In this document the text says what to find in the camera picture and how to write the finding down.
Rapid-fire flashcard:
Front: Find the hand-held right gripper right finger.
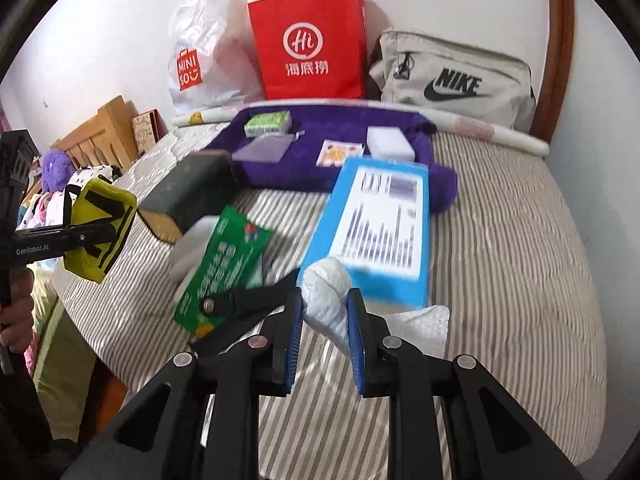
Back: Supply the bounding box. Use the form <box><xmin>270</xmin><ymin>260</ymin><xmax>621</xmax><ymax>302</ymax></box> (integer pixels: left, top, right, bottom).
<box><xmin>347</xmin><ymin>287</ymin><xmax>583</xmax><ymax>480</ymax></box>

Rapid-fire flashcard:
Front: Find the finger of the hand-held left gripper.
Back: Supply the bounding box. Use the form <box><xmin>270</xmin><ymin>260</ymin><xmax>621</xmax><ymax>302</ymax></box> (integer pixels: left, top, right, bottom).
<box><xmin>62</xmin><ymin>222</ymin><xmax>121</xmax><ymax>261</ymax></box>

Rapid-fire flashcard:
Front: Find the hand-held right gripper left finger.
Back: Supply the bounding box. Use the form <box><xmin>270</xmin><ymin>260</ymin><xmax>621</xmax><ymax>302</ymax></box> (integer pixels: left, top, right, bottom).
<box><xmin>75</xmin><ymin>287</ymin><xmax>307</xmax><ymax>480</ymax></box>

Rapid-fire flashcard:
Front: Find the yellow and black pouch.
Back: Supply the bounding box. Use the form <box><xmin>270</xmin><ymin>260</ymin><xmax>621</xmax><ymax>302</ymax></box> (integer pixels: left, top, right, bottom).
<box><xmin>62</xmin><ymin>176</ymin><xmax>138</xmax><ymax>283</ymax></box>

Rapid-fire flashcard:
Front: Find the white knotted cloth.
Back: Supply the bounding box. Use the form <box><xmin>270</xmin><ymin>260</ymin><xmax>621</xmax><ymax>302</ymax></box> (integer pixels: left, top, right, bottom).
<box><xmin>301</xmin><ymin>255</ymin><xmax>352</xmax><ymax>358</ymax></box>

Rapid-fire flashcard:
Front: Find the grey translucent pouch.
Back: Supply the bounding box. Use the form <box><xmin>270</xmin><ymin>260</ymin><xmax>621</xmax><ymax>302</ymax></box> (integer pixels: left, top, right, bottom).
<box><xmin>231</xmin><ymin>130</ymin><xmax>306</xmax><ymax>164</ymax></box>

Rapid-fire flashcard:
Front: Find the fruit print tissue pack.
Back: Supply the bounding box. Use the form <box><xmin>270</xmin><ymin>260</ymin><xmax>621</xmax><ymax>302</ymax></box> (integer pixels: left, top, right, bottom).
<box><xmin>316</xmin><ymin>139</ymin><xmax>364</xmax><ymax>167</ymax></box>

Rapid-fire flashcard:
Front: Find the green cassette print tissue pack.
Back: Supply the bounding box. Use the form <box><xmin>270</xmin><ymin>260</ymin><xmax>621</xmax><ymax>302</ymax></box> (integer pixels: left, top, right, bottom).
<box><xmin>244</xmin><ymin>111</ymin><xmax>293</xmax><ymax>138</ymax></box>

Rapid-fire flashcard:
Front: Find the person's left hand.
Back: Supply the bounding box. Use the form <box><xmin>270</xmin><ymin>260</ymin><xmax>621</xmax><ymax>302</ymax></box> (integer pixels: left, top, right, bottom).
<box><xmin>0</xmin><ymin>267</ymin><xmax>37</xmax><ymax>348</ymax></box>

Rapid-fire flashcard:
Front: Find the white flower print pillow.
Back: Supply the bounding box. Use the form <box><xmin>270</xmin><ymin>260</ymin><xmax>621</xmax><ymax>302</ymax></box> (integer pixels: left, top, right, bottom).
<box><xmin>65</xmin><ymin>164</ymin><xmax>123</xmax><ymax>191</ymax></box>

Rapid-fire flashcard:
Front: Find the white paper towel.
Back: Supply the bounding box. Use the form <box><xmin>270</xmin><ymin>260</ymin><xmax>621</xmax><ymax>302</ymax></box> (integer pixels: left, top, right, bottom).
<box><xmin>382</xmin><ymin>304</ymin><xmax>451</xmax><ymax>358</ymax></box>

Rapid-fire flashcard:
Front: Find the purple plush toy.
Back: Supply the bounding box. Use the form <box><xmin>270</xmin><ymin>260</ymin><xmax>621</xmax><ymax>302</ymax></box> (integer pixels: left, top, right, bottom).
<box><xmin>41</xmin><ymin>149</ymin><xmax>76</xmax><ymax>193</ymax></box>

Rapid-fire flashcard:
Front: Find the wooden headboard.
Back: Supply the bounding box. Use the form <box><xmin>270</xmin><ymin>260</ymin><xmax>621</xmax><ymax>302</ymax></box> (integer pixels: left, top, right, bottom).
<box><xmin>50</xmin><ymin>95</ymin><xmax>141</xmax><ymax>171</ymax></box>

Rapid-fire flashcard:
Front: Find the green wipes packet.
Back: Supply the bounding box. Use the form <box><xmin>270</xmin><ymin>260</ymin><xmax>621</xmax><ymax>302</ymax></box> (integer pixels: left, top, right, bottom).
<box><xmin>172</xmin><ymin>206</ymin><xmax>275</xmax><ymax>338</ymax></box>

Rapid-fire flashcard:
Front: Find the patterned notebook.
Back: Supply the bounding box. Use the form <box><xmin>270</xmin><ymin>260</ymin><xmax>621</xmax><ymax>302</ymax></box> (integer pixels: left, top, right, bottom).
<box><xmin>131</xmin><ymin>109</ymin><xmax>168</xmax><ymax>156</ymax></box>

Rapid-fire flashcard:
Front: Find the dark tea tin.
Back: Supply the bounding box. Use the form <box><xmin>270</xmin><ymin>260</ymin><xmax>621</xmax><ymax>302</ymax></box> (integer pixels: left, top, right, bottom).
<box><xmin>137</xmin><ymin>149</ymin><xmax>241</xmax><ymax>245</ymax></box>

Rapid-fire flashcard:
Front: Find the blue box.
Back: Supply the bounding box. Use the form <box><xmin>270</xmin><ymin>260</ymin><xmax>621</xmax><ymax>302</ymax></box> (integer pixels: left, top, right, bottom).
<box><xmin>300</xmin><ymin>156</ymin><xmax>432</xmax><ymax>311</ymax></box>

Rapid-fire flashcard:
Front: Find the striped quilted mat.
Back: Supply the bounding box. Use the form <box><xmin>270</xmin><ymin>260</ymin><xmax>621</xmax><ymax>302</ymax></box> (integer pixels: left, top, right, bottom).
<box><xmin>52</xmin><ymin>120</ymin><xmax>608</xmax><ymax>466</ymax></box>

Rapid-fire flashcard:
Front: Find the purple towel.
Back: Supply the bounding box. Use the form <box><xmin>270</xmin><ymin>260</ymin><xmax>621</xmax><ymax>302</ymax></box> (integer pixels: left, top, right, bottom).
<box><xmin>202</xmin><ymin>102</ymin><xmax>459</xmax><ymax>216</ymax></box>

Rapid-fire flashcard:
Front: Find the white plastic shopping bag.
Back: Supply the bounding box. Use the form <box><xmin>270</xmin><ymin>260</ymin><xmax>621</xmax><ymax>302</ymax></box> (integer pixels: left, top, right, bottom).
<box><xmin>167</xmin><ymin>0</ymin><xmax>266</xmax><ymax>116</ymax></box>

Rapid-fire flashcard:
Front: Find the rolled printed paper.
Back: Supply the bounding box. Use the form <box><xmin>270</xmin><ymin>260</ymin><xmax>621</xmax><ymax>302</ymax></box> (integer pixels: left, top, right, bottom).
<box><xmin>171</xmin><ymin>97</ymin><xmax>550</xmax><ymax>158</ymax></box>

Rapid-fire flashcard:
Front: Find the red paper bag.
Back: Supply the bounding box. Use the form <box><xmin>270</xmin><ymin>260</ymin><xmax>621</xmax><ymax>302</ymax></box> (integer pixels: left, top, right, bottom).
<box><xmin>247</xmin><ymin>0</ymin><xmax>368</xmax><ymax>101</ymax></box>

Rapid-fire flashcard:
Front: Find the grey waist bag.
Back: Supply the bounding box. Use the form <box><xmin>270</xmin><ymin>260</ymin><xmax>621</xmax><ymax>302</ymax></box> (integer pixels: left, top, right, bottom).
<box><xmin>369</xmin><ymin>29</ymin><xmax>537</xmax><ymax>133</ymax></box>

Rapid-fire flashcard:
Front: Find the wooden door frame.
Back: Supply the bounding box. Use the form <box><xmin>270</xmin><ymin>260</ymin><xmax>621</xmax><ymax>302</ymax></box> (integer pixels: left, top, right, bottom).
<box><xmin>532</xmin><ymin>0</ymin><xmax>576</xmax><ymax>143</ymax></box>

